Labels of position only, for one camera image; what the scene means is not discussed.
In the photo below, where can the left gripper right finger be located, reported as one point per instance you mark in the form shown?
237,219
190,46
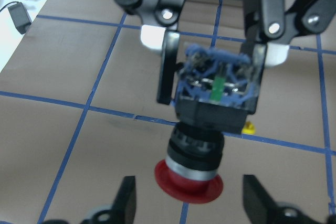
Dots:
260,207

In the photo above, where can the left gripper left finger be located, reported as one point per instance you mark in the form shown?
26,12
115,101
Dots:
123,208

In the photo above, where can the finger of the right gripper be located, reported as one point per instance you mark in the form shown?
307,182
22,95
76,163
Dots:
270,28
159,33

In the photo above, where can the red emergency stop button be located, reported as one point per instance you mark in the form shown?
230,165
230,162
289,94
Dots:
217,90

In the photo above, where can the black power adapter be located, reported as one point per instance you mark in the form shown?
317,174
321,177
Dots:
20,17

